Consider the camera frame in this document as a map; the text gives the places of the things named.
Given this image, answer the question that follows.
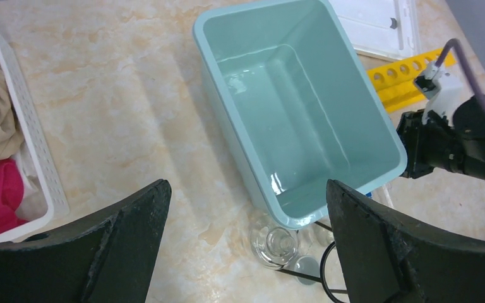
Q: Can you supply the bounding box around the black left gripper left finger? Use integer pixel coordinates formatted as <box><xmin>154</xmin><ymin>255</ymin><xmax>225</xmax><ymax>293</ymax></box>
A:
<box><xmin>0</xmin><ymin>179</ymin><xmax>172</xmax><ymax>302</ymax></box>

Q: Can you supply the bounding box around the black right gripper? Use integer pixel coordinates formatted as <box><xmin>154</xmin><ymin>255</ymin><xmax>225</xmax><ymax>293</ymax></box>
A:
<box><xmin>397</xmin><ymin>97</ymin><xmax>485</xmax><ymax>181</ymax></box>

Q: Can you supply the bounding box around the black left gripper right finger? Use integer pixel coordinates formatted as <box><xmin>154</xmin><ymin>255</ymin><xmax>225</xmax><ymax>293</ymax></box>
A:
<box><xmin>326</xmin><ymin>180</ymin><xmax>485</xmax><ymax>302</ymax></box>

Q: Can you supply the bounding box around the yellow test tube rack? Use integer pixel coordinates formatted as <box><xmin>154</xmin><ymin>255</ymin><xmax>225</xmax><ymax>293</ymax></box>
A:
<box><xmin>366</xmin><ymin>49</ymin><xmax>442</xmax><ymax>112</ymax></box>

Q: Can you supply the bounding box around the white perforated plastic basket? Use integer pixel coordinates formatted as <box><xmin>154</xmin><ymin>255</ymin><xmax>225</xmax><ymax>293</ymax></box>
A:
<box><xmin>0</xmin><ymin>34</ymin><xmax>69</xmax><ymax>242</ymax></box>

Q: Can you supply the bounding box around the clear glass flask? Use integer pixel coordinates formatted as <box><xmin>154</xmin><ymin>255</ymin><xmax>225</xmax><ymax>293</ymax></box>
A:
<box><xmin>249</xmin><ymin>210</ymin><xmax>299</xmax><ymax>270</ymax></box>

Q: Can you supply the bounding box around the white plastic tray lid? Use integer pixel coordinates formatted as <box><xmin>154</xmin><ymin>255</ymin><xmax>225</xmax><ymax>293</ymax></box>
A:
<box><xmin>330</xmin><ymin>0</ymin><xmax>422</xmax><ymax>61</ymax></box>

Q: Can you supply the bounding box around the teal plastic bin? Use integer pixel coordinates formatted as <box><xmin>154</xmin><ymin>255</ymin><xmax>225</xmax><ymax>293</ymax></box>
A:
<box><xmin>193</xmin><ymin>1</ymin><xmax>407</xmax><ymax>230</ymax></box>

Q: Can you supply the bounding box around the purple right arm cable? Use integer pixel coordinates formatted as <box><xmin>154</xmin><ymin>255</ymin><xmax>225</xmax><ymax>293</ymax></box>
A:
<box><xmin>434</xmin><ymin>38</ymin><xmax>485</xmax><ymax>140</ymax></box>

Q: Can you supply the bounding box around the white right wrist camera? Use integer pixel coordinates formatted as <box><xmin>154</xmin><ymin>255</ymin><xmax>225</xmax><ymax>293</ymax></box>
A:
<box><xmin>414</xmin><ymin>61</ymin><xmax>464</xmax><ymax>126</ymax></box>

